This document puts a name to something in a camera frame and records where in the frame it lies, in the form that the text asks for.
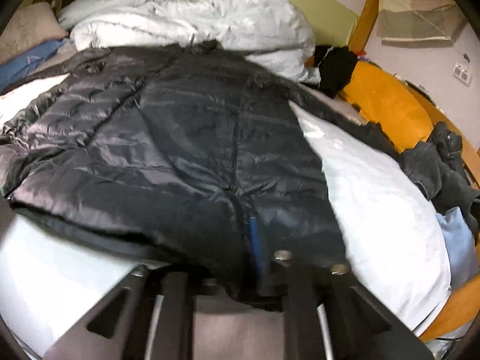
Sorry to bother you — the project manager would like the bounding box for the black puffer down jacket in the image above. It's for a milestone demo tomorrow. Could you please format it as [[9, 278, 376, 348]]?
[[1, 45, 398, 307]]

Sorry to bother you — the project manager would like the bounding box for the dark grey clothes pile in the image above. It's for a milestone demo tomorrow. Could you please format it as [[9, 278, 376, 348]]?
[[400, 121, 479, 242]]

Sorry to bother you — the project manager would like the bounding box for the light blue cloth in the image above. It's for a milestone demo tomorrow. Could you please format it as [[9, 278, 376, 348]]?
[[436, 207, 479, 291]]

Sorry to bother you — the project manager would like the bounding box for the orange body pillow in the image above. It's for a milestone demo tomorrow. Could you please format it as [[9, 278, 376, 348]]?
[[337, 61, 434, 152]]

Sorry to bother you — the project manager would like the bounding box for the black garment by headboard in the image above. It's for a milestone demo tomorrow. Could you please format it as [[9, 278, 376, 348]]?
[[314, 45, 358, 98]]

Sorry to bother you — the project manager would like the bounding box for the light grey rumpled duvet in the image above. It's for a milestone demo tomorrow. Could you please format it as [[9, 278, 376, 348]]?
[[58, 0, 320, 85]]

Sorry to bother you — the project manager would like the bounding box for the checked hanging curtain cloth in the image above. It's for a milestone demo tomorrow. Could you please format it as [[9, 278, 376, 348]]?
[[377, 0, 466, 42]]

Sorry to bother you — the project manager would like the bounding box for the blue pillow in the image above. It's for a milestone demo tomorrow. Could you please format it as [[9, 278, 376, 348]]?
[[0, 39, 67, 90]]

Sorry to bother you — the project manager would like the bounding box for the beige pink pillow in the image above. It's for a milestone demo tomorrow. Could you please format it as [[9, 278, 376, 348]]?
[[0, 2, 68, 64]]

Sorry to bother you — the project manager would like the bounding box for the wooden bed frame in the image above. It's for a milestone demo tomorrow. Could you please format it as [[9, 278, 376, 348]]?
[[337, 0, 480, 342]]

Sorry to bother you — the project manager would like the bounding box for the white wall socket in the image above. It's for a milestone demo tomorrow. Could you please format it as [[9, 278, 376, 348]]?
[[452, 63, 473, 86]]

